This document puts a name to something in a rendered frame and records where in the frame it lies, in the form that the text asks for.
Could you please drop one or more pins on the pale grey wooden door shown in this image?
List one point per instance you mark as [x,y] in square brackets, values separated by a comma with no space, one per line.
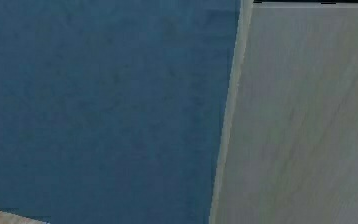
[303,116]

